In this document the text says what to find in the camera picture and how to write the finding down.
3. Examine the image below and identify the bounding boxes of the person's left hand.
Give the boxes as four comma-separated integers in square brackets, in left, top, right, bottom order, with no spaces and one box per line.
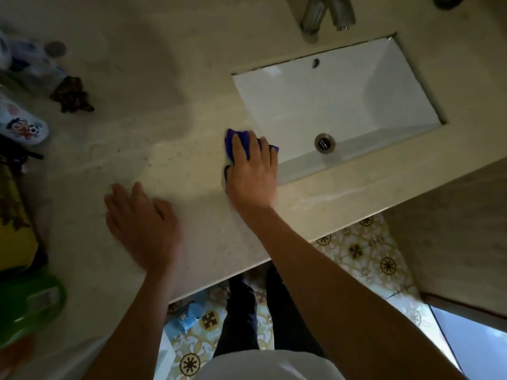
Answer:
[104,182,183,276]

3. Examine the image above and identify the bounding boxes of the person's right forearm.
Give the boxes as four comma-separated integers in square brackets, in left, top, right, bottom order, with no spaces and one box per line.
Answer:
[237,203,466,380]

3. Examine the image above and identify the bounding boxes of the blue cloth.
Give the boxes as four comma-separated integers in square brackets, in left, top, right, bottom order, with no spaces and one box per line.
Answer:
[223,128,280,183]

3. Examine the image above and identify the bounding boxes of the black cord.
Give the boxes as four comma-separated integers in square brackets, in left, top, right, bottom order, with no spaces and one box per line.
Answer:
[0,134,44,175]

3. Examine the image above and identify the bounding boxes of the brown hair claw clip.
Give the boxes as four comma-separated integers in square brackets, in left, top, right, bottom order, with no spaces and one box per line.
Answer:
[49,75,96,114]

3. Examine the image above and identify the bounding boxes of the green plastic bottle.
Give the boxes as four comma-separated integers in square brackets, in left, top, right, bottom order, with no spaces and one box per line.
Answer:
[0,272,68,349]

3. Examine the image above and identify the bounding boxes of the yellow black bag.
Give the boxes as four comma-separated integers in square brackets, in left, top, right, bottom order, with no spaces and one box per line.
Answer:
[0,161,48,273]

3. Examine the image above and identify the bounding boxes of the white rectangular sink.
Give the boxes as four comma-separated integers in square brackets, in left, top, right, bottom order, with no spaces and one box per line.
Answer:
[231,34,448,186]

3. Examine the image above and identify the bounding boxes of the person's right hand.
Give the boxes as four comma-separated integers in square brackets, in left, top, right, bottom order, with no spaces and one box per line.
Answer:
[223,132,280,212]

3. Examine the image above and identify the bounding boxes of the chrome faucet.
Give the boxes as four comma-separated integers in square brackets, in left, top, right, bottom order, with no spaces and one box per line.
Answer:
[299,0,357,44]

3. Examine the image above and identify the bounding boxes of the cartoon label bottle green cap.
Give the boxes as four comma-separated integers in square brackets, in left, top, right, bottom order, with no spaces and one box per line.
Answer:
[0,94,50,146]

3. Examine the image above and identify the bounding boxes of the grey round cap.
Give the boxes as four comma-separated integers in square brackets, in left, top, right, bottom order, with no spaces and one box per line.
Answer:
[44,40,67,58]

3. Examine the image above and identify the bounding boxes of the person's dark trousers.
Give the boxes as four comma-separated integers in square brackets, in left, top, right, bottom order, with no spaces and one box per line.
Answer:
[213,263,330,360]

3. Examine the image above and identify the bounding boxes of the person's left forearm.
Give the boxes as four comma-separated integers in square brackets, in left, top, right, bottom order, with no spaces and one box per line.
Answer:
[83,264,187,380]

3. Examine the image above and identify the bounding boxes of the white blue printed tube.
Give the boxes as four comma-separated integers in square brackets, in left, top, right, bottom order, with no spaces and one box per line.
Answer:
[0,31,68,90]

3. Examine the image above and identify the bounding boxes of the person's white shirt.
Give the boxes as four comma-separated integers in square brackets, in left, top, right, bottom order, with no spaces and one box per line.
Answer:
[194,349,345,380]

